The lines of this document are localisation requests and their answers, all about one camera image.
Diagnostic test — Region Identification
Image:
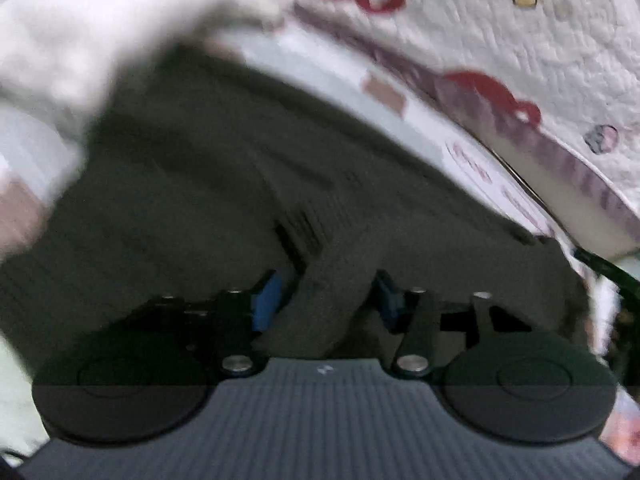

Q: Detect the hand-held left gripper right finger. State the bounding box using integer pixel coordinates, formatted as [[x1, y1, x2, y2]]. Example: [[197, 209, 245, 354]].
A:
[[375, 269, 533, 380]]

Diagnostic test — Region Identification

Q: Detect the white bear print quilt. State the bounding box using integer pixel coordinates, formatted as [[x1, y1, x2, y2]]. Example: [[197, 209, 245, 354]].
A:
[[280, 0, 640, 261]]

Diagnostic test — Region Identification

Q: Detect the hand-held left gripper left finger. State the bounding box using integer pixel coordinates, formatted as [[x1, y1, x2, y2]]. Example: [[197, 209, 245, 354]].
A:
[[125, 270, 286, 378]]

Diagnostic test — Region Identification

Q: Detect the pale green cloth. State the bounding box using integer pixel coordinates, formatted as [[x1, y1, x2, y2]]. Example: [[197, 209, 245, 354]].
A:
[[0, 335, 51, 456]]

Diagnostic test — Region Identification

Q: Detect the dark grey knit sweater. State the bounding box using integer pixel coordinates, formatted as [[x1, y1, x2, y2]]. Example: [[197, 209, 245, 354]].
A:
[[0, 42, 601, 376]]

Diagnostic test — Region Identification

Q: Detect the white cloth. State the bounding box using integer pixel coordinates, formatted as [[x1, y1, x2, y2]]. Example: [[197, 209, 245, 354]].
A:
[[0, 0, 296, 126]]

